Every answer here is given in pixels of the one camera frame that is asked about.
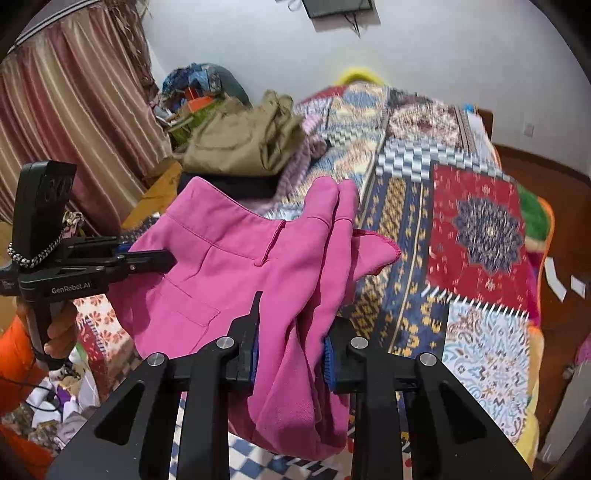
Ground green orange fleece blanket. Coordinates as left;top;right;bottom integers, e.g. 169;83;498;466
515;182;556;264

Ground wooden bed footboard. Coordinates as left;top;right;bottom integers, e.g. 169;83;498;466
475;107;496;145

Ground black folded garment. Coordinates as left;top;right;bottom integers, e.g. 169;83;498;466
179;172;279;203

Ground small black wall monitor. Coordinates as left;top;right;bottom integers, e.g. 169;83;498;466
302;0;376;20

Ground printed cloth heap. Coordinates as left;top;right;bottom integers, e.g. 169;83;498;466
0;364;105;467

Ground pink pants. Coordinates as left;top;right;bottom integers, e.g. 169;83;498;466
107;175;403;462

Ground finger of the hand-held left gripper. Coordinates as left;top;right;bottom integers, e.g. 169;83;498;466
64;234;134;260
99;249;178;280

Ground person's left forearm orange sleeve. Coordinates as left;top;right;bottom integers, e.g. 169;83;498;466
0;314;52;418

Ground person's left hand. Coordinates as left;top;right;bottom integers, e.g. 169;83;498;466
43;301;78;364

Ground green patterned bag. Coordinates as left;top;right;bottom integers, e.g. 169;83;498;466
167;98;227;146

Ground striped red curtain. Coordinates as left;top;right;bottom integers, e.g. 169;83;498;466
0;0;175;224

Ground light wooden lap board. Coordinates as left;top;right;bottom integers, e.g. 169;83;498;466
121;158;184;230

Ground khaki pants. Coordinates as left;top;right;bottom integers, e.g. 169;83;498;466
177;89;308;177

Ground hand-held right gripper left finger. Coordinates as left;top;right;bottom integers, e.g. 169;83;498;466
46;291;262;480

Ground black monitor cable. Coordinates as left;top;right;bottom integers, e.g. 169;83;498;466
342;11;365;37

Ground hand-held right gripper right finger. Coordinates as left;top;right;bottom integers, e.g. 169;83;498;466
323;318;534;480

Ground black white braided strap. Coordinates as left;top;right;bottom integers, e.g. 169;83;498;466
7;228;66;269

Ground yellow curved bar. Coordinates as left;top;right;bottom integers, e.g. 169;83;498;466
333;66;385;87

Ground white appliance with stickers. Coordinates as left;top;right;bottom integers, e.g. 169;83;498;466
546;362;591;464

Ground pile of colourful clothes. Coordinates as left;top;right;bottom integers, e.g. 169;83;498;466
151;61;253;139

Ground patchwork printed blanket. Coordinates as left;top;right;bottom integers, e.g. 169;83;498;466
73;82;556;480

